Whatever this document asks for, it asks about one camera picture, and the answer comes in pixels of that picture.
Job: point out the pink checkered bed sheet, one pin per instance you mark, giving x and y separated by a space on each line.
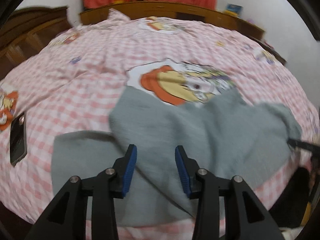
75 82

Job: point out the grey sweat pants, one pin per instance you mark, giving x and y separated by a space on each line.
225 135

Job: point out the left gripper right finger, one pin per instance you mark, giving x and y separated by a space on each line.
245 216

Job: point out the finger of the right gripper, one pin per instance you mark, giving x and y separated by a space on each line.
314 149

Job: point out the wooden window cabinet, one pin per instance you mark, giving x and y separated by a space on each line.
180 11

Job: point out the dark wooden headboard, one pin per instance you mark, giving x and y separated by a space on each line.
27 32

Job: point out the blue book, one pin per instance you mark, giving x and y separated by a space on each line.
233 10

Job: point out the black smartphone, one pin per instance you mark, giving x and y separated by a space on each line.
18 139

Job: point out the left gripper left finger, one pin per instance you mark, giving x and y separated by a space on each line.
65 216

